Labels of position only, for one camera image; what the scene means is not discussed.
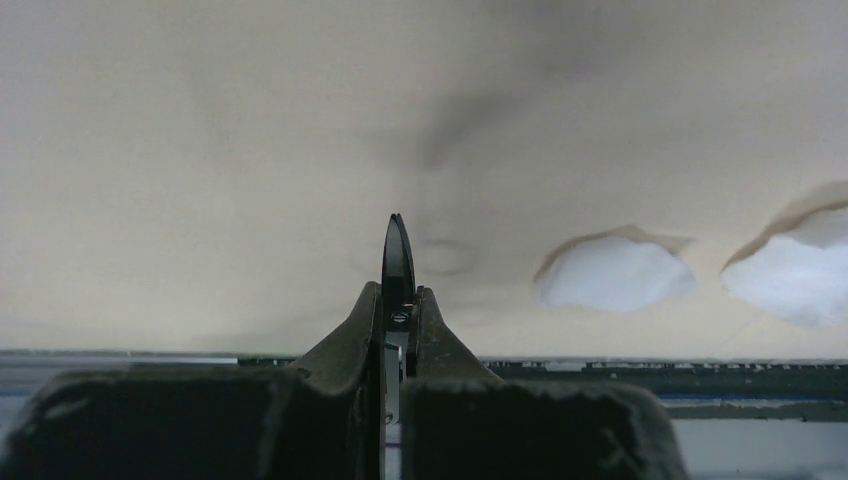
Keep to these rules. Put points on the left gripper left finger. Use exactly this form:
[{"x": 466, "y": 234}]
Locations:
[{"x": 319, "y": 417}]

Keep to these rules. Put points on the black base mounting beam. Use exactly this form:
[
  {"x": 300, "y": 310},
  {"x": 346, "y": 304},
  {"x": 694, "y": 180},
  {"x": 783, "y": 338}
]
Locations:
[{"x": 692, "y": 390}]

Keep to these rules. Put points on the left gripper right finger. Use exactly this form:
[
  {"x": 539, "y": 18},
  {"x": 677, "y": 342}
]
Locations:
[{"x": 459, "y": 420}]

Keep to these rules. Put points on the beige cloth wrap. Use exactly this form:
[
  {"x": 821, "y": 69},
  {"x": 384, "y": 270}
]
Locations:
[{"x": 218, "y": 175}]

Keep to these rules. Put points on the white gauze pad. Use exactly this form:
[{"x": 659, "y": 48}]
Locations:
[
  {"x": 796, "y": 268},
  {"x": 621, "y": 270}
]

